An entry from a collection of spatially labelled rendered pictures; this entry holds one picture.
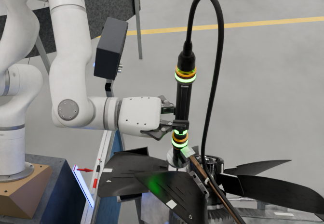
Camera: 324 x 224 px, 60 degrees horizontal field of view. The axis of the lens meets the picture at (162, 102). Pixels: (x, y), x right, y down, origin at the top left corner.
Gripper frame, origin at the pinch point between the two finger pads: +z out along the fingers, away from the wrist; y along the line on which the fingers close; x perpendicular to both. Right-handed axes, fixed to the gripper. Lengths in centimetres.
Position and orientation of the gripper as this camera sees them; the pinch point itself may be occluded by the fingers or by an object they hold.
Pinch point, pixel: (181, 117)
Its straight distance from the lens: 70.3
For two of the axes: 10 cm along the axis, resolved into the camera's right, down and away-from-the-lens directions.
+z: 10.0, 0.5, -0.5
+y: -0.7, 7.5, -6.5
